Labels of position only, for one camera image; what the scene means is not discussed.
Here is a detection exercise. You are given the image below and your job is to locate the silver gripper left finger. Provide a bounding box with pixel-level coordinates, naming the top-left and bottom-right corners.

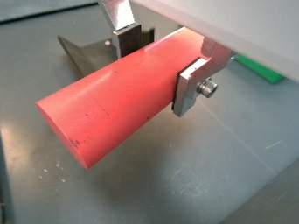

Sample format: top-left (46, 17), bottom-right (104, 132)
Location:
top-left (97, 0), bottom-right (141, 58)

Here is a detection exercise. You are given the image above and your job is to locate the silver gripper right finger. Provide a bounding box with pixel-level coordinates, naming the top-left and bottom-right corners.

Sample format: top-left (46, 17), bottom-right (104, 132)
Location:
top-left (172, 38), bottom-right (232, 116)

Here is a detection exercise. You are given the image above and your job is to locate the red oval cylinder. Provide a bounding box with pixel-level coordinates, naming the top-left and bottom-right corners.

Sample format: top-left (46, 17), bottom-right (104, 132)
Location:
top-left (36, 28), bottom-right (202, 169)

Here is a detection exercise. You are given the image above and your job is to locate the black curved cradle fixture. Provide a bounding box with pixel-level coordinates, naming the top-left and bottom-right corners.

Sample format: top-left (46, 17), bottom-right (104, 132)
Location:
top-left (57, 24), bottom-right (154, 79)

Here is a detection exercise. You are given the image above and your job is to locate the green foam shape-sorter board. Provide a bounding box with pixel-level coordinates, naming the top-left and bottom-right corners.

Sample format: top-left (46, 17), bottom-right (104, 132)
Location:
top-left (236, 55), bottom-right (284, 84)

